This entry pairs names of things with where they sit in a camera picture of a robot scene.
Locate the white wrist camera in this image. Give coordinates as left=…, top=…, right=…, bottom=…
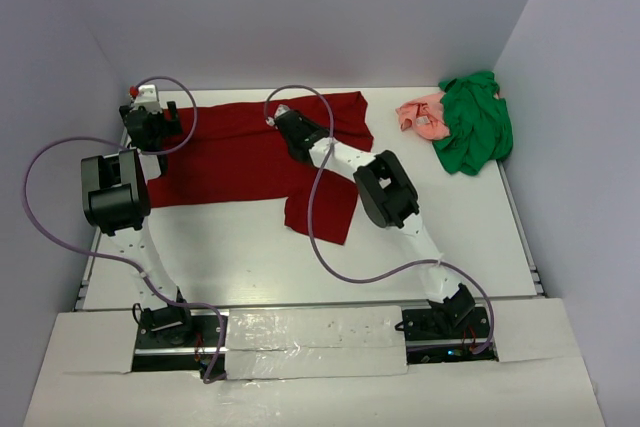
left=129, top=84, right=163, bottom=114
left=265, top=104, right=290, bottom=127

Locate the white taped cover plate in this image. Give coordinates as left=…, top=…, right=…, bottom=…
left=225, top=306, right=408, bottom=380

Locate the aluminium table frame rail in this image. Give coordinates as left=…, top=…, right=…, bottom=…
left=497, top=162, right=546, bottom=297

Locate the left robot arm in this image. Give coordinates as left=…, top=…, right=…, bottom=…
left=81, top=101, right=196, bottom=346

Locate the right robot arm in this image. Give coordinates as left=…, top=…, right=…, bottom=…
left=270, top=104, right=475, bottom=338

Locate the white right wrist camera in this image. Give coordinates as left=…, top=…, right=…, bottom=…
left=265, top=104, right=290, bottom=127

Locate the pink t shirt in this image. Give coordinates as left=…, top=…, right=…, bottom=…
left=394, top=91, right=503, bottom=143

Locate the green t shirt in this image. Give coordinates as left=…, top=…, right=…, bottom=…
left=433, top=71, right=514, bottom=176

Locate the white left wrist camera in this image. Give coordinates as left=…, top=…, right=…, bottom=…
left=129, top=84, right=163, bottom=114

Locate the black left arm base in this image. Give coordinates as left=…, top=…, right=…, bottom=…
left=131, top=303, right=225, bottom=381

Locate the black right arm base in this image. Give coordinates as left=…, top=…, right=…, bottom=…
left=394, top=306, right=498, bottom=365

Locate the red t shirt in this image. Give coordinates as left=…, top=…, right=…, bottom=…
left=148, top=102, right=357, bottom=245

